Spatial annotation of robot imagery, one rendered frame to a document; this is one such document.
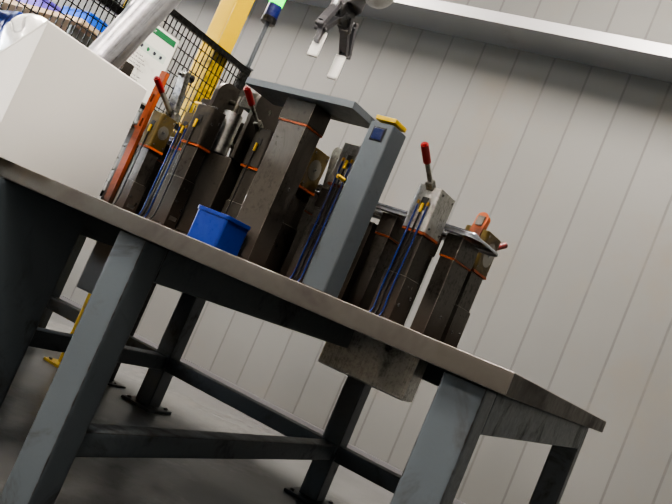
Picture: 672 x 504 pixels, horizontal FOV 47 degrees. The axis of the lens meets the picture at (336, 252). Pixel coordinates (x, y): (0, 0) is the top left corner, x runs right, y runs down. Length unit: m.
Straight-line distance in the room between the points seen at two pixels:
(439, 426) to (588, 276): 2.74
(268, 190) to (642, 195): 2.45
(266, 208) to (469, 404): 0.89
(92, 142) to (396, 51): 2.91
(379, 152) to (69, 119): 0.75
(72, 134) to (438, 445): 1.18
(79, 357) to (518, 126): 3.06
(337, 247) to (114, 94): 0.69
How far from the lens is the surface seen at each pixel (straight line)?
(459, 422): 1.32
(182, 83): 2.68
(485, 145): 4.30
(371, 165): 1.88
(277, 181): 2.00
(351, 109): 1.94
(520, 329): 4.00
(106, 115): 2.08
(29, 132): 1.94
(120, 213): 1.68
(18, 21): 2.25
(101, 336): 1.69
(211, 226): 1.93
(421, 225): 1.95
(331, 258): 1.84
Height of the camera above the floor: 0.67
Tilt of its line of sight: 4 degrees up
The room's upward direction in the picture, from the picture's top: 23 degrees clockwise
